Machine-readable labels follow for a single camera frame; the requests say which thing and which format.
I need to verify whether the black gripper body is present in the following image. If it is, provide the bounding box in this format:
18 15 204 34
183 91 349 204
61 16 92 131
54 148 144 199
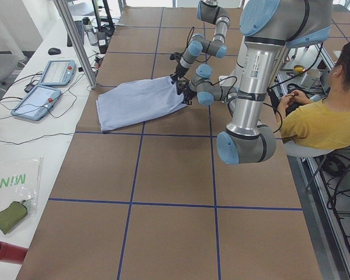
170 52 189 76
176 80 196 101

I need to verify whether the light blue striped shirt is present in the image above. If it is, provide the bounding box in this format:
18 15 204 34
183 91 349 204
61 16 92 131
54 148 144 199
96 76 186 131

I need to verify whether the red cylinder bottle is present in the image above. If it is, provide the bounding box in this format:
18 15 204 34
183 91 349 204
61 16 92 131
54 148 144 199
0 241 28 264

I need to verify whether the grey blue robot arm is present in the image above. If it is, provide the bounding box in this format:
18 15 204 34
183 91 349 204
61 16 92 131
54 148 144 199
171 1 333 165
170 1 230 83

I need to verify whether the blue teach pendant tablet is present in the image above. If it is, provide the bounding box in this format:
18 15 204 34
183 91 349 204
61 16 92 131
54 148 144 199
39 60 76 87
10 85 61 121

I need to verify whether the black keyboard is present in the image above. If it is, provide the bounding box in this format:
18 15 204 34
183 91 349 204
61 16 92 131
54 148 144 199
66 19 85 48

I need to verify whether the small black device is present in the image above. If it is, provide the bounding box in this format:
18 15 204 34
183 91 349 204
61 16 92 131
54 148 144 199
24 84 36 93

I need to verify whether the black computer mouse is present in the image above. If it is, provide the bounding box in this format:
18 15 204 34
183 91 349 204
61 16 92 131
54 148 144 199
48 47 61 55

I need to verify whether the clear plastic bag green print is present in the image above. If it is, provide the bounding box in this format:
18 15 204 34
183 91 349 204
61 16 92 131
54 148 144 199
0 156 43 215

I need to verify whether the person in yellow shirt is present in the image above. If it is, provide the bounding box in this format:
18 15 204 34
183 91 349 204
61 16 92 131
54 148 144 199
275 42 350 150

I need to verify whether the olive green folded pouch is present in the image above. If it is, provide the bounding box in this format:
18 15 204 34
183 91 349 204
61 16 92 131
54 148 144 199
0 199 30 235

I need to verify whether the aluminium frame post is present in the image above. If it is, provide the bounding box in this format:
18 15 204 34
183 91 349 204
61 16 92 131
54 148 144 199
54 0 97 89

